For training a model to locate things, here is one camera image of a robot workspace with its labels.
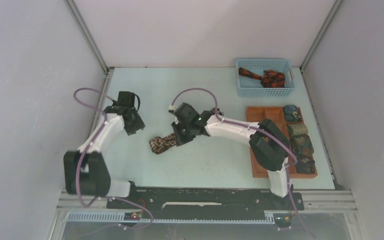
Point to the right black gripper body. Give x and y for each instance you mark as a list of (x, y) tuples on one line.
[(183, 132)]

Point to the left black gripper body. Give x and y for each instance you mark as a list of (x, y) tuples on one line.
[(136, 124)]

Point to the brown floral tie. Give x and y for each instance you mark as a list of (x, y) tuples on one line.
[(159, 145)]

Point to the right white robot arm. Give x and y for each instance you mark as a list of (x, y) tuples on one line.
[(269, 145)]

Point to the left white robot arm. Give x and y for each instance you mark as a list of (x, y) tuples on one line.
[(87, 169)]

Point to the blue plastic basket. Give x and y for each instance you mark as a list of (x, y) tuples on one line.
[(251, 88)]

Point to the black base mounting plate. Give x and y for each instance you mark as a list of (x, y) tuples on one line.
[(213, 203)]

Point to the red black patterned tie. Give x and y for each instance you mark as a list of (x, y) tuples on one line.
[(269, 79)]

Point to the blue rolled tie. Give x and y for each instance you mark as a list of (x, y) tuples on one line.
[(292, 113)]

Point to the olive rolled tie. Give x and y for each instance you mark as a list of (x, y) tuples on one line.
[(297, 129)]

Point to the green camo rolled tie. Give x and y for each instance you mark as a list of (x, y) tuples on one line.
[(302, 145)]

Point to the dark camo rolled tie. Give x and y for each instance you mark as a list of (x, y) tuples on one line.
[(305, 164)]

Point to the aluminium frame rail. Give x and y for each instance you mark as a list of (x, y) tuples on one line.
[(314, 201)]

